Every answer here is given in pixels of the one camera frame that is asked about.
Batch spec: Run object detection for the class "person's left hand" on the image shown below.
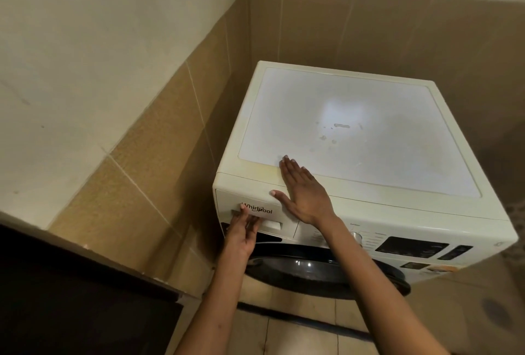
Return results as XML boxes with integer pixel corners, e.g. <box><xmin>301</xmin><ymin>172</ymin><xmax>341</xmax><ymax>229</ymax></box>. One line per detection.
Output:
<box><xmin>224</xmin><ymin>202</ymin><xmax>263</xmax><ymax>259</ymax></box>

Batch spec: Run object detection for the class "person's right hand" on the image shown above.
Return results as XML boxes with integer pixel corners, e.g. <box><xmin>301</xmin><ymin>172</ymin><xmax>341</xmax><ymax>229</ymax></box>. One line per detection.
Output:
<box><xmin>269</xmin><ymin>155</ymin><xmax>340</xmax><ymax>229</ymax></box>

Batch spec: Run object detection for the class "white detergent drawer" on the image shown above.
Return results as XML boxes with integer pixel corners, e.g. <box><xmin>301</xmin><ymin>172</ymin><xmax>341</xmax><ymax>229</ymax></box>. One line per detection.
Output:
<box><xmin>214</xmin><ymin>189</ymin><xmax>302</xmax><ymax>241</ymax></box>

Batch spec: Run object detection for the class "white washing machine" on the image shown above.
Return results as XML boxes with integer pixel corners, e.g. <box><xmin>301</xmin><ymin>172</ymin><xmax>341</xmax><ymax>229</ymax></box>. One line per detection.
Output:
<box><xmin>212</xmin><ymin>60</ymin><xmax>520</xmax><ymax>299</ymax></box>

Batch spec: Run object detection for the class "person's left forearm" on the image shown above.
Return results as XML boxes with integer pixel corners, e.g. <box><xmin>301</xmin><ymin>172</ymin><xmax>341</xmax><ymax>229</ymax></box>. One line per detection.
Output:
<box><xmin>174</xmin><ymin>246</ymin><xmax>257</xmax><ymax>355</ymax></box>

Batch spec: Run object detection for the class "person's right forearm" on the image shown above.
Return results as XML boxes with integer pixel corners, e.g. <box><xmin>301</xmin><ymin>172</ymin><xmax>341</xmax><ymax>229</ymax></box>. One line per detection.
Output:
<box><xmin>318</xmin><ymin>217</ymin><xmax>450</xmax><ymax>355</ymax></box>

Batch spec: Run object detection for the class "black display panel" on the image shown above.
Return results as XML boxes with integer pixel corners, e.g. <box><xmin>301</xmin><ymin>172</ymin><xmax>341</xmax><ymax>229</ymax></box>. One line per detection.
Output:
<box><xmin>375</xmin><ymin>236</ymin><xmax>450</xmax><ymax>260</ymax></box>

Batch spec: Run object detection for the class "round metal floor drain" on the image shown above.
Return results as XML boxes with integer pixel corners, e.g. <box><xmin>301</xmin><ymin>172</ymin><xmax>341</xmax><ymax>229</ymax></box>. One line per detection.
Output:
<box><xmin>481</xmin><ymin>297</ymin><xmax>512</xmax><ymax>329</ymax></box>

